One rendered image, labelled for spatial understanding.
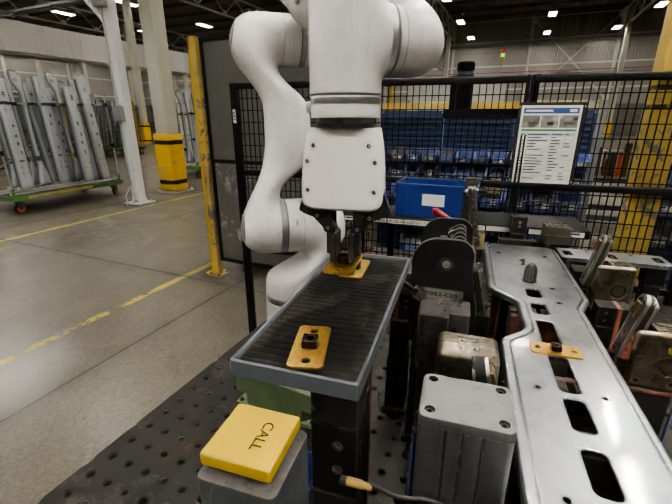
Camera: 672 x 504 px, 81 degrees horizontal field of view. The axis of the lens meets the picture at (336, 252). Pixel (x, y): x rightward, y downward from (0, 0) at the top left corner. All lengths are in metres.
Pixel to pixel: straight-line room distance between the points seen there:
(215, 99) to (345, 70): 3.10
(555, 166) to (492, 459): 1.41
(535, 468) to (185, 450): 0.72
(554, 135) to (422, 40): 1.30
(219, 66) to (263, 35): 2.62
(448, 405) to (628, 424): 0.32
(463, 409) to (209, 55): 3.35
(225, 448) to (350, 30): 0.41
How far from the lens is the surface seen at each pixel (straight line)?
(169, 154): 8.25
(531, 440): 0.63
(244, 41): 0.89
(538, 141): 1.75
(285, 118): 0.86
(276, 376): 0.42
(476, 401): 0.48
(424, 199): 1.57
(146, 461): 1.05
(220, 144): 3.54
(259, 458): 0.34
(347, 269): 0.51
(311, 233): 0.85
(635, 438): 0.70
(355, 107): 0.46
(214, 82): 3.54
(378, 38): 0.48
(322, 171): 0.48
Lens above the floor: 1.40
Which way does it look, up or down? 19 degrees down
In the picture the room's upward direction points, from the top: straight up
